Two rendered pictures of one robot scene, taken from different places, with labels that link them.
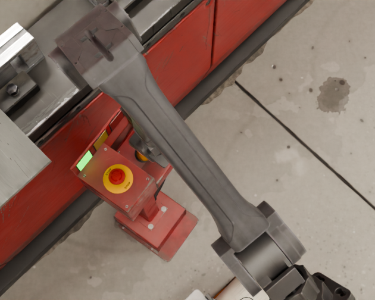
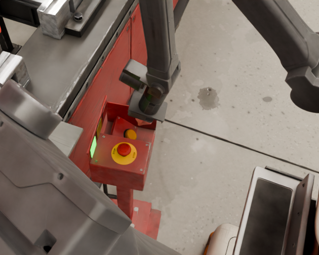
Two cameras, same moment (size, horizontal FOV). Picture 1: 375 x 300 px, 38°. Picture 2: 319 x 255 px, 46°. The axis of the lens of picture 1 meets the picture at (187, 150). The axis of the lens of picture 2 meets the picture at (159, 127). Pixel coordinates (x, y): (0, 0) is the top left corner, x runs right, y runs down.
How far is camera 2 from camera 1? 0.51 m
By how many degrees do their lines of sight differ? 21
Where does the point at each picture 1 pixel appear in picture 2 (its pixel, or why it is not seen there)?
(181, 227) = (152, 221)
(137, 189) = (143, 155)
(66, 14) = (34, 48)
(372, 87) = (228, 86)
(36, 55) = (25, 76)
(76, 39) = not seen: outside the picture
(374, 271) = not seen: hidden behind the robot
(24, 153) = (57, 131)
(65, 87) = (56, 94)
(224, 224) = (301, 41)
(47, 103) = not seen: hidden behind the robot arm
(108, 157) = (108, 141)
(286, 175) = (205, 157)
